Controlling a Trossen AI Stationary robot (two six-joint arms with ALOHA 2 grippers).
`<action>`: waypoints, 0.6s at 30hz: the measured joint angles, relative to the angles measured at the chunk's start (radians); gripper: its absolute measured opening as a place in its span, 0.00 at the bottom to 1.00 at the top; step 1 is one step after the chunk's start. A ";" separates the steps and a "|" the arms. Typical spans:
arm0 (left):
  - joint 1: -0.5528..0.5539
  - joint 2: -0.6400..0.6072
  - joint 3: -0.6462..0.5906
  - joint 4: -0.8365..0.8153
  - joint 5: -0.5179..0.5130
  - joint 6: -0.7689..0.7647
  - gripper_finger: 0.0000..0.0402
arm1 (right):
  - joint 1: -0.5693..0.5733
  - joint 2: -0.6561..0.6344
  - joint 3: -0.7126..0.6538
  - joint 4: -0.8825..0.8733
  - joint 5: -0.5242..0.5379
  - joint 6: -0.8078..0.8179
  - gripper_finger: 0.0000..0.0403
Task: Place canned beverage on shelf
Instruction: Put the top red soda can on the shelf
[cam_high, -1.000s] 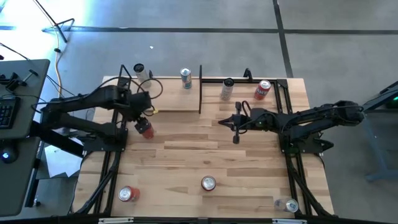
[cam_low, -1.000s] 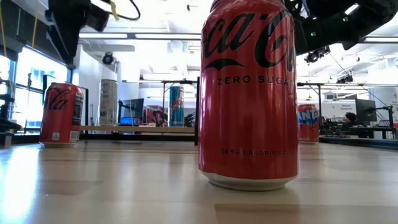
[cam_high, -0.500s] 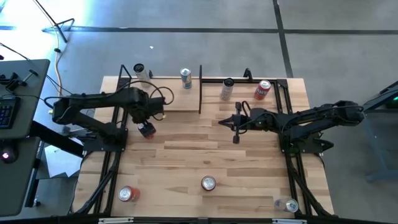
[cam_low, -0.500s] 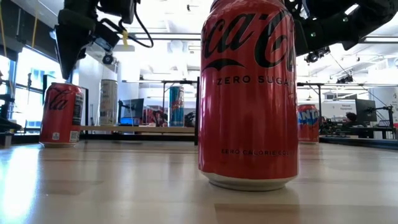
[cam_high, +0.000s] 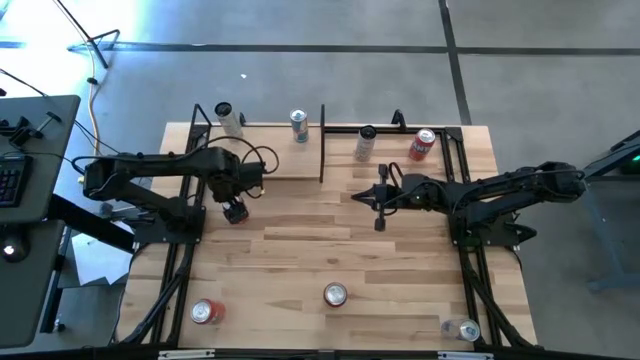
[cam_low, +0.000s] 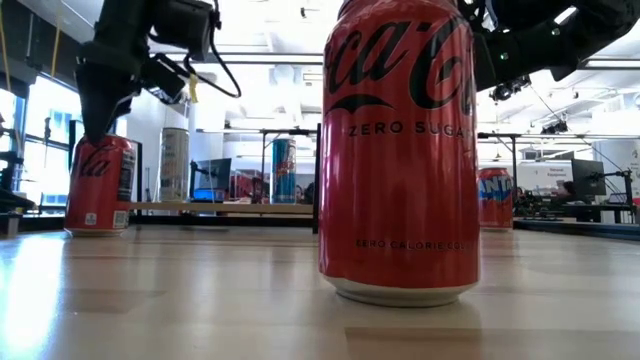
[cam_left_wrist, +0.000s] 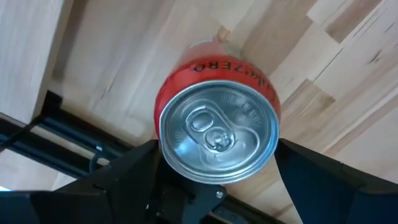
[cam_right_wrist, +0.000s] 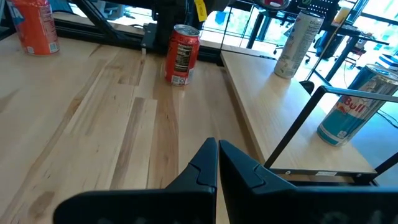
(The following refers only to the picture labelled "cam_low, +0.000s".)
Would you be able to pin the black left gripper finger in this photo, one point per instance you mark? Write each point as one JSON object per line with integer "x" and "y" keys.
{"x": 102, "y": 100}

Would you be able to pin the red Coke Zero can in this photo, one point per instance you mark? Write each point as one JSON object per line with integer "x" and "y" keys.
{"x": 400, "y": 175}
{"x": 100, "y": 190}

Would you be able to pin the blue silver Red Bull can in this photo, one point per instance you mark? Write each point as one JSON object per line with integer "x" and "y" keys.
{"x": 284, "y": 172}

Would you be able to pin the red Fanta can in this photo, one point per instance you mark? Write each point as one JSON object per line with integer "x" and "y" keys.
{"x": 495, "y": 200}

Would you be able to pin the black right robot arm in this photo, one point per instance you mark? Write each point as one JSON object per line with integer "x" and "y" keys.
{"x": 550, "y": 30}

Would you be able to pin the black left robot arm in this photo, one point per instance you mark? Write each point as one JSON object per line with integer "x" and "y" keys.
{"x": 122, "y": 20}

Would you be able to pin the wooden shelf board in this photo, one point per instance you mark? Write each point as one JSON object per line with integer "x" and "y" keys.
{"x": 225, "y": 208}

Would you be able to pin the yellow label tag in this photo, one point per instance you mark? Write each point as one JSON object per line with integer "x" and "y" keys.
{"x": 193, "y": 87}

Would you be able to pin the large office window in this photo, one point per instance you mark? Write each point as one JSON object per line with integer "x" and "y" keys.
{"x": 45, "y": 165}

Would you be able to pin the black computer monitor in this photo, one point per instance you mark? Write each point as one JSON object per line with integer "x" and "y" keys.
{"x": 217, "y": 172}
{"x": 587, "y": 177}

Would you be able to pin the long ceiling light strip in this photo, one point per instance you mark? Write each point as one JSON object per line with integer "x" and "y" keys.
{"x": 260, "y": 58}

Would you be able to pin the black ceiling spotlight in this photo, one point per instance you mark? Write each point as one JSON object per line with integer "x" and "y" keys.
{"x": 552, "y": 127}
{"x": 502, "y": 92}

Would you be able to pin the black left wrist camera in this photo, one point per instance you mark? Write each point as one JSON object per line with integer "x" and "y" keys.
{"x": 182, "y": 25}

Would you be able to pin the black aluminium table frame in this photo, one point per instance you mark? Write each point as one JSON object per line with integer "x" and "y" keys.
{"x": 200, "y": 220}

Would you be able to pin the black metal shelf frame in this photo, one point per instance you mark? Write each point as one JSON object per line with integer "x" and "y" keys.
{"x": 317, "y": 175}

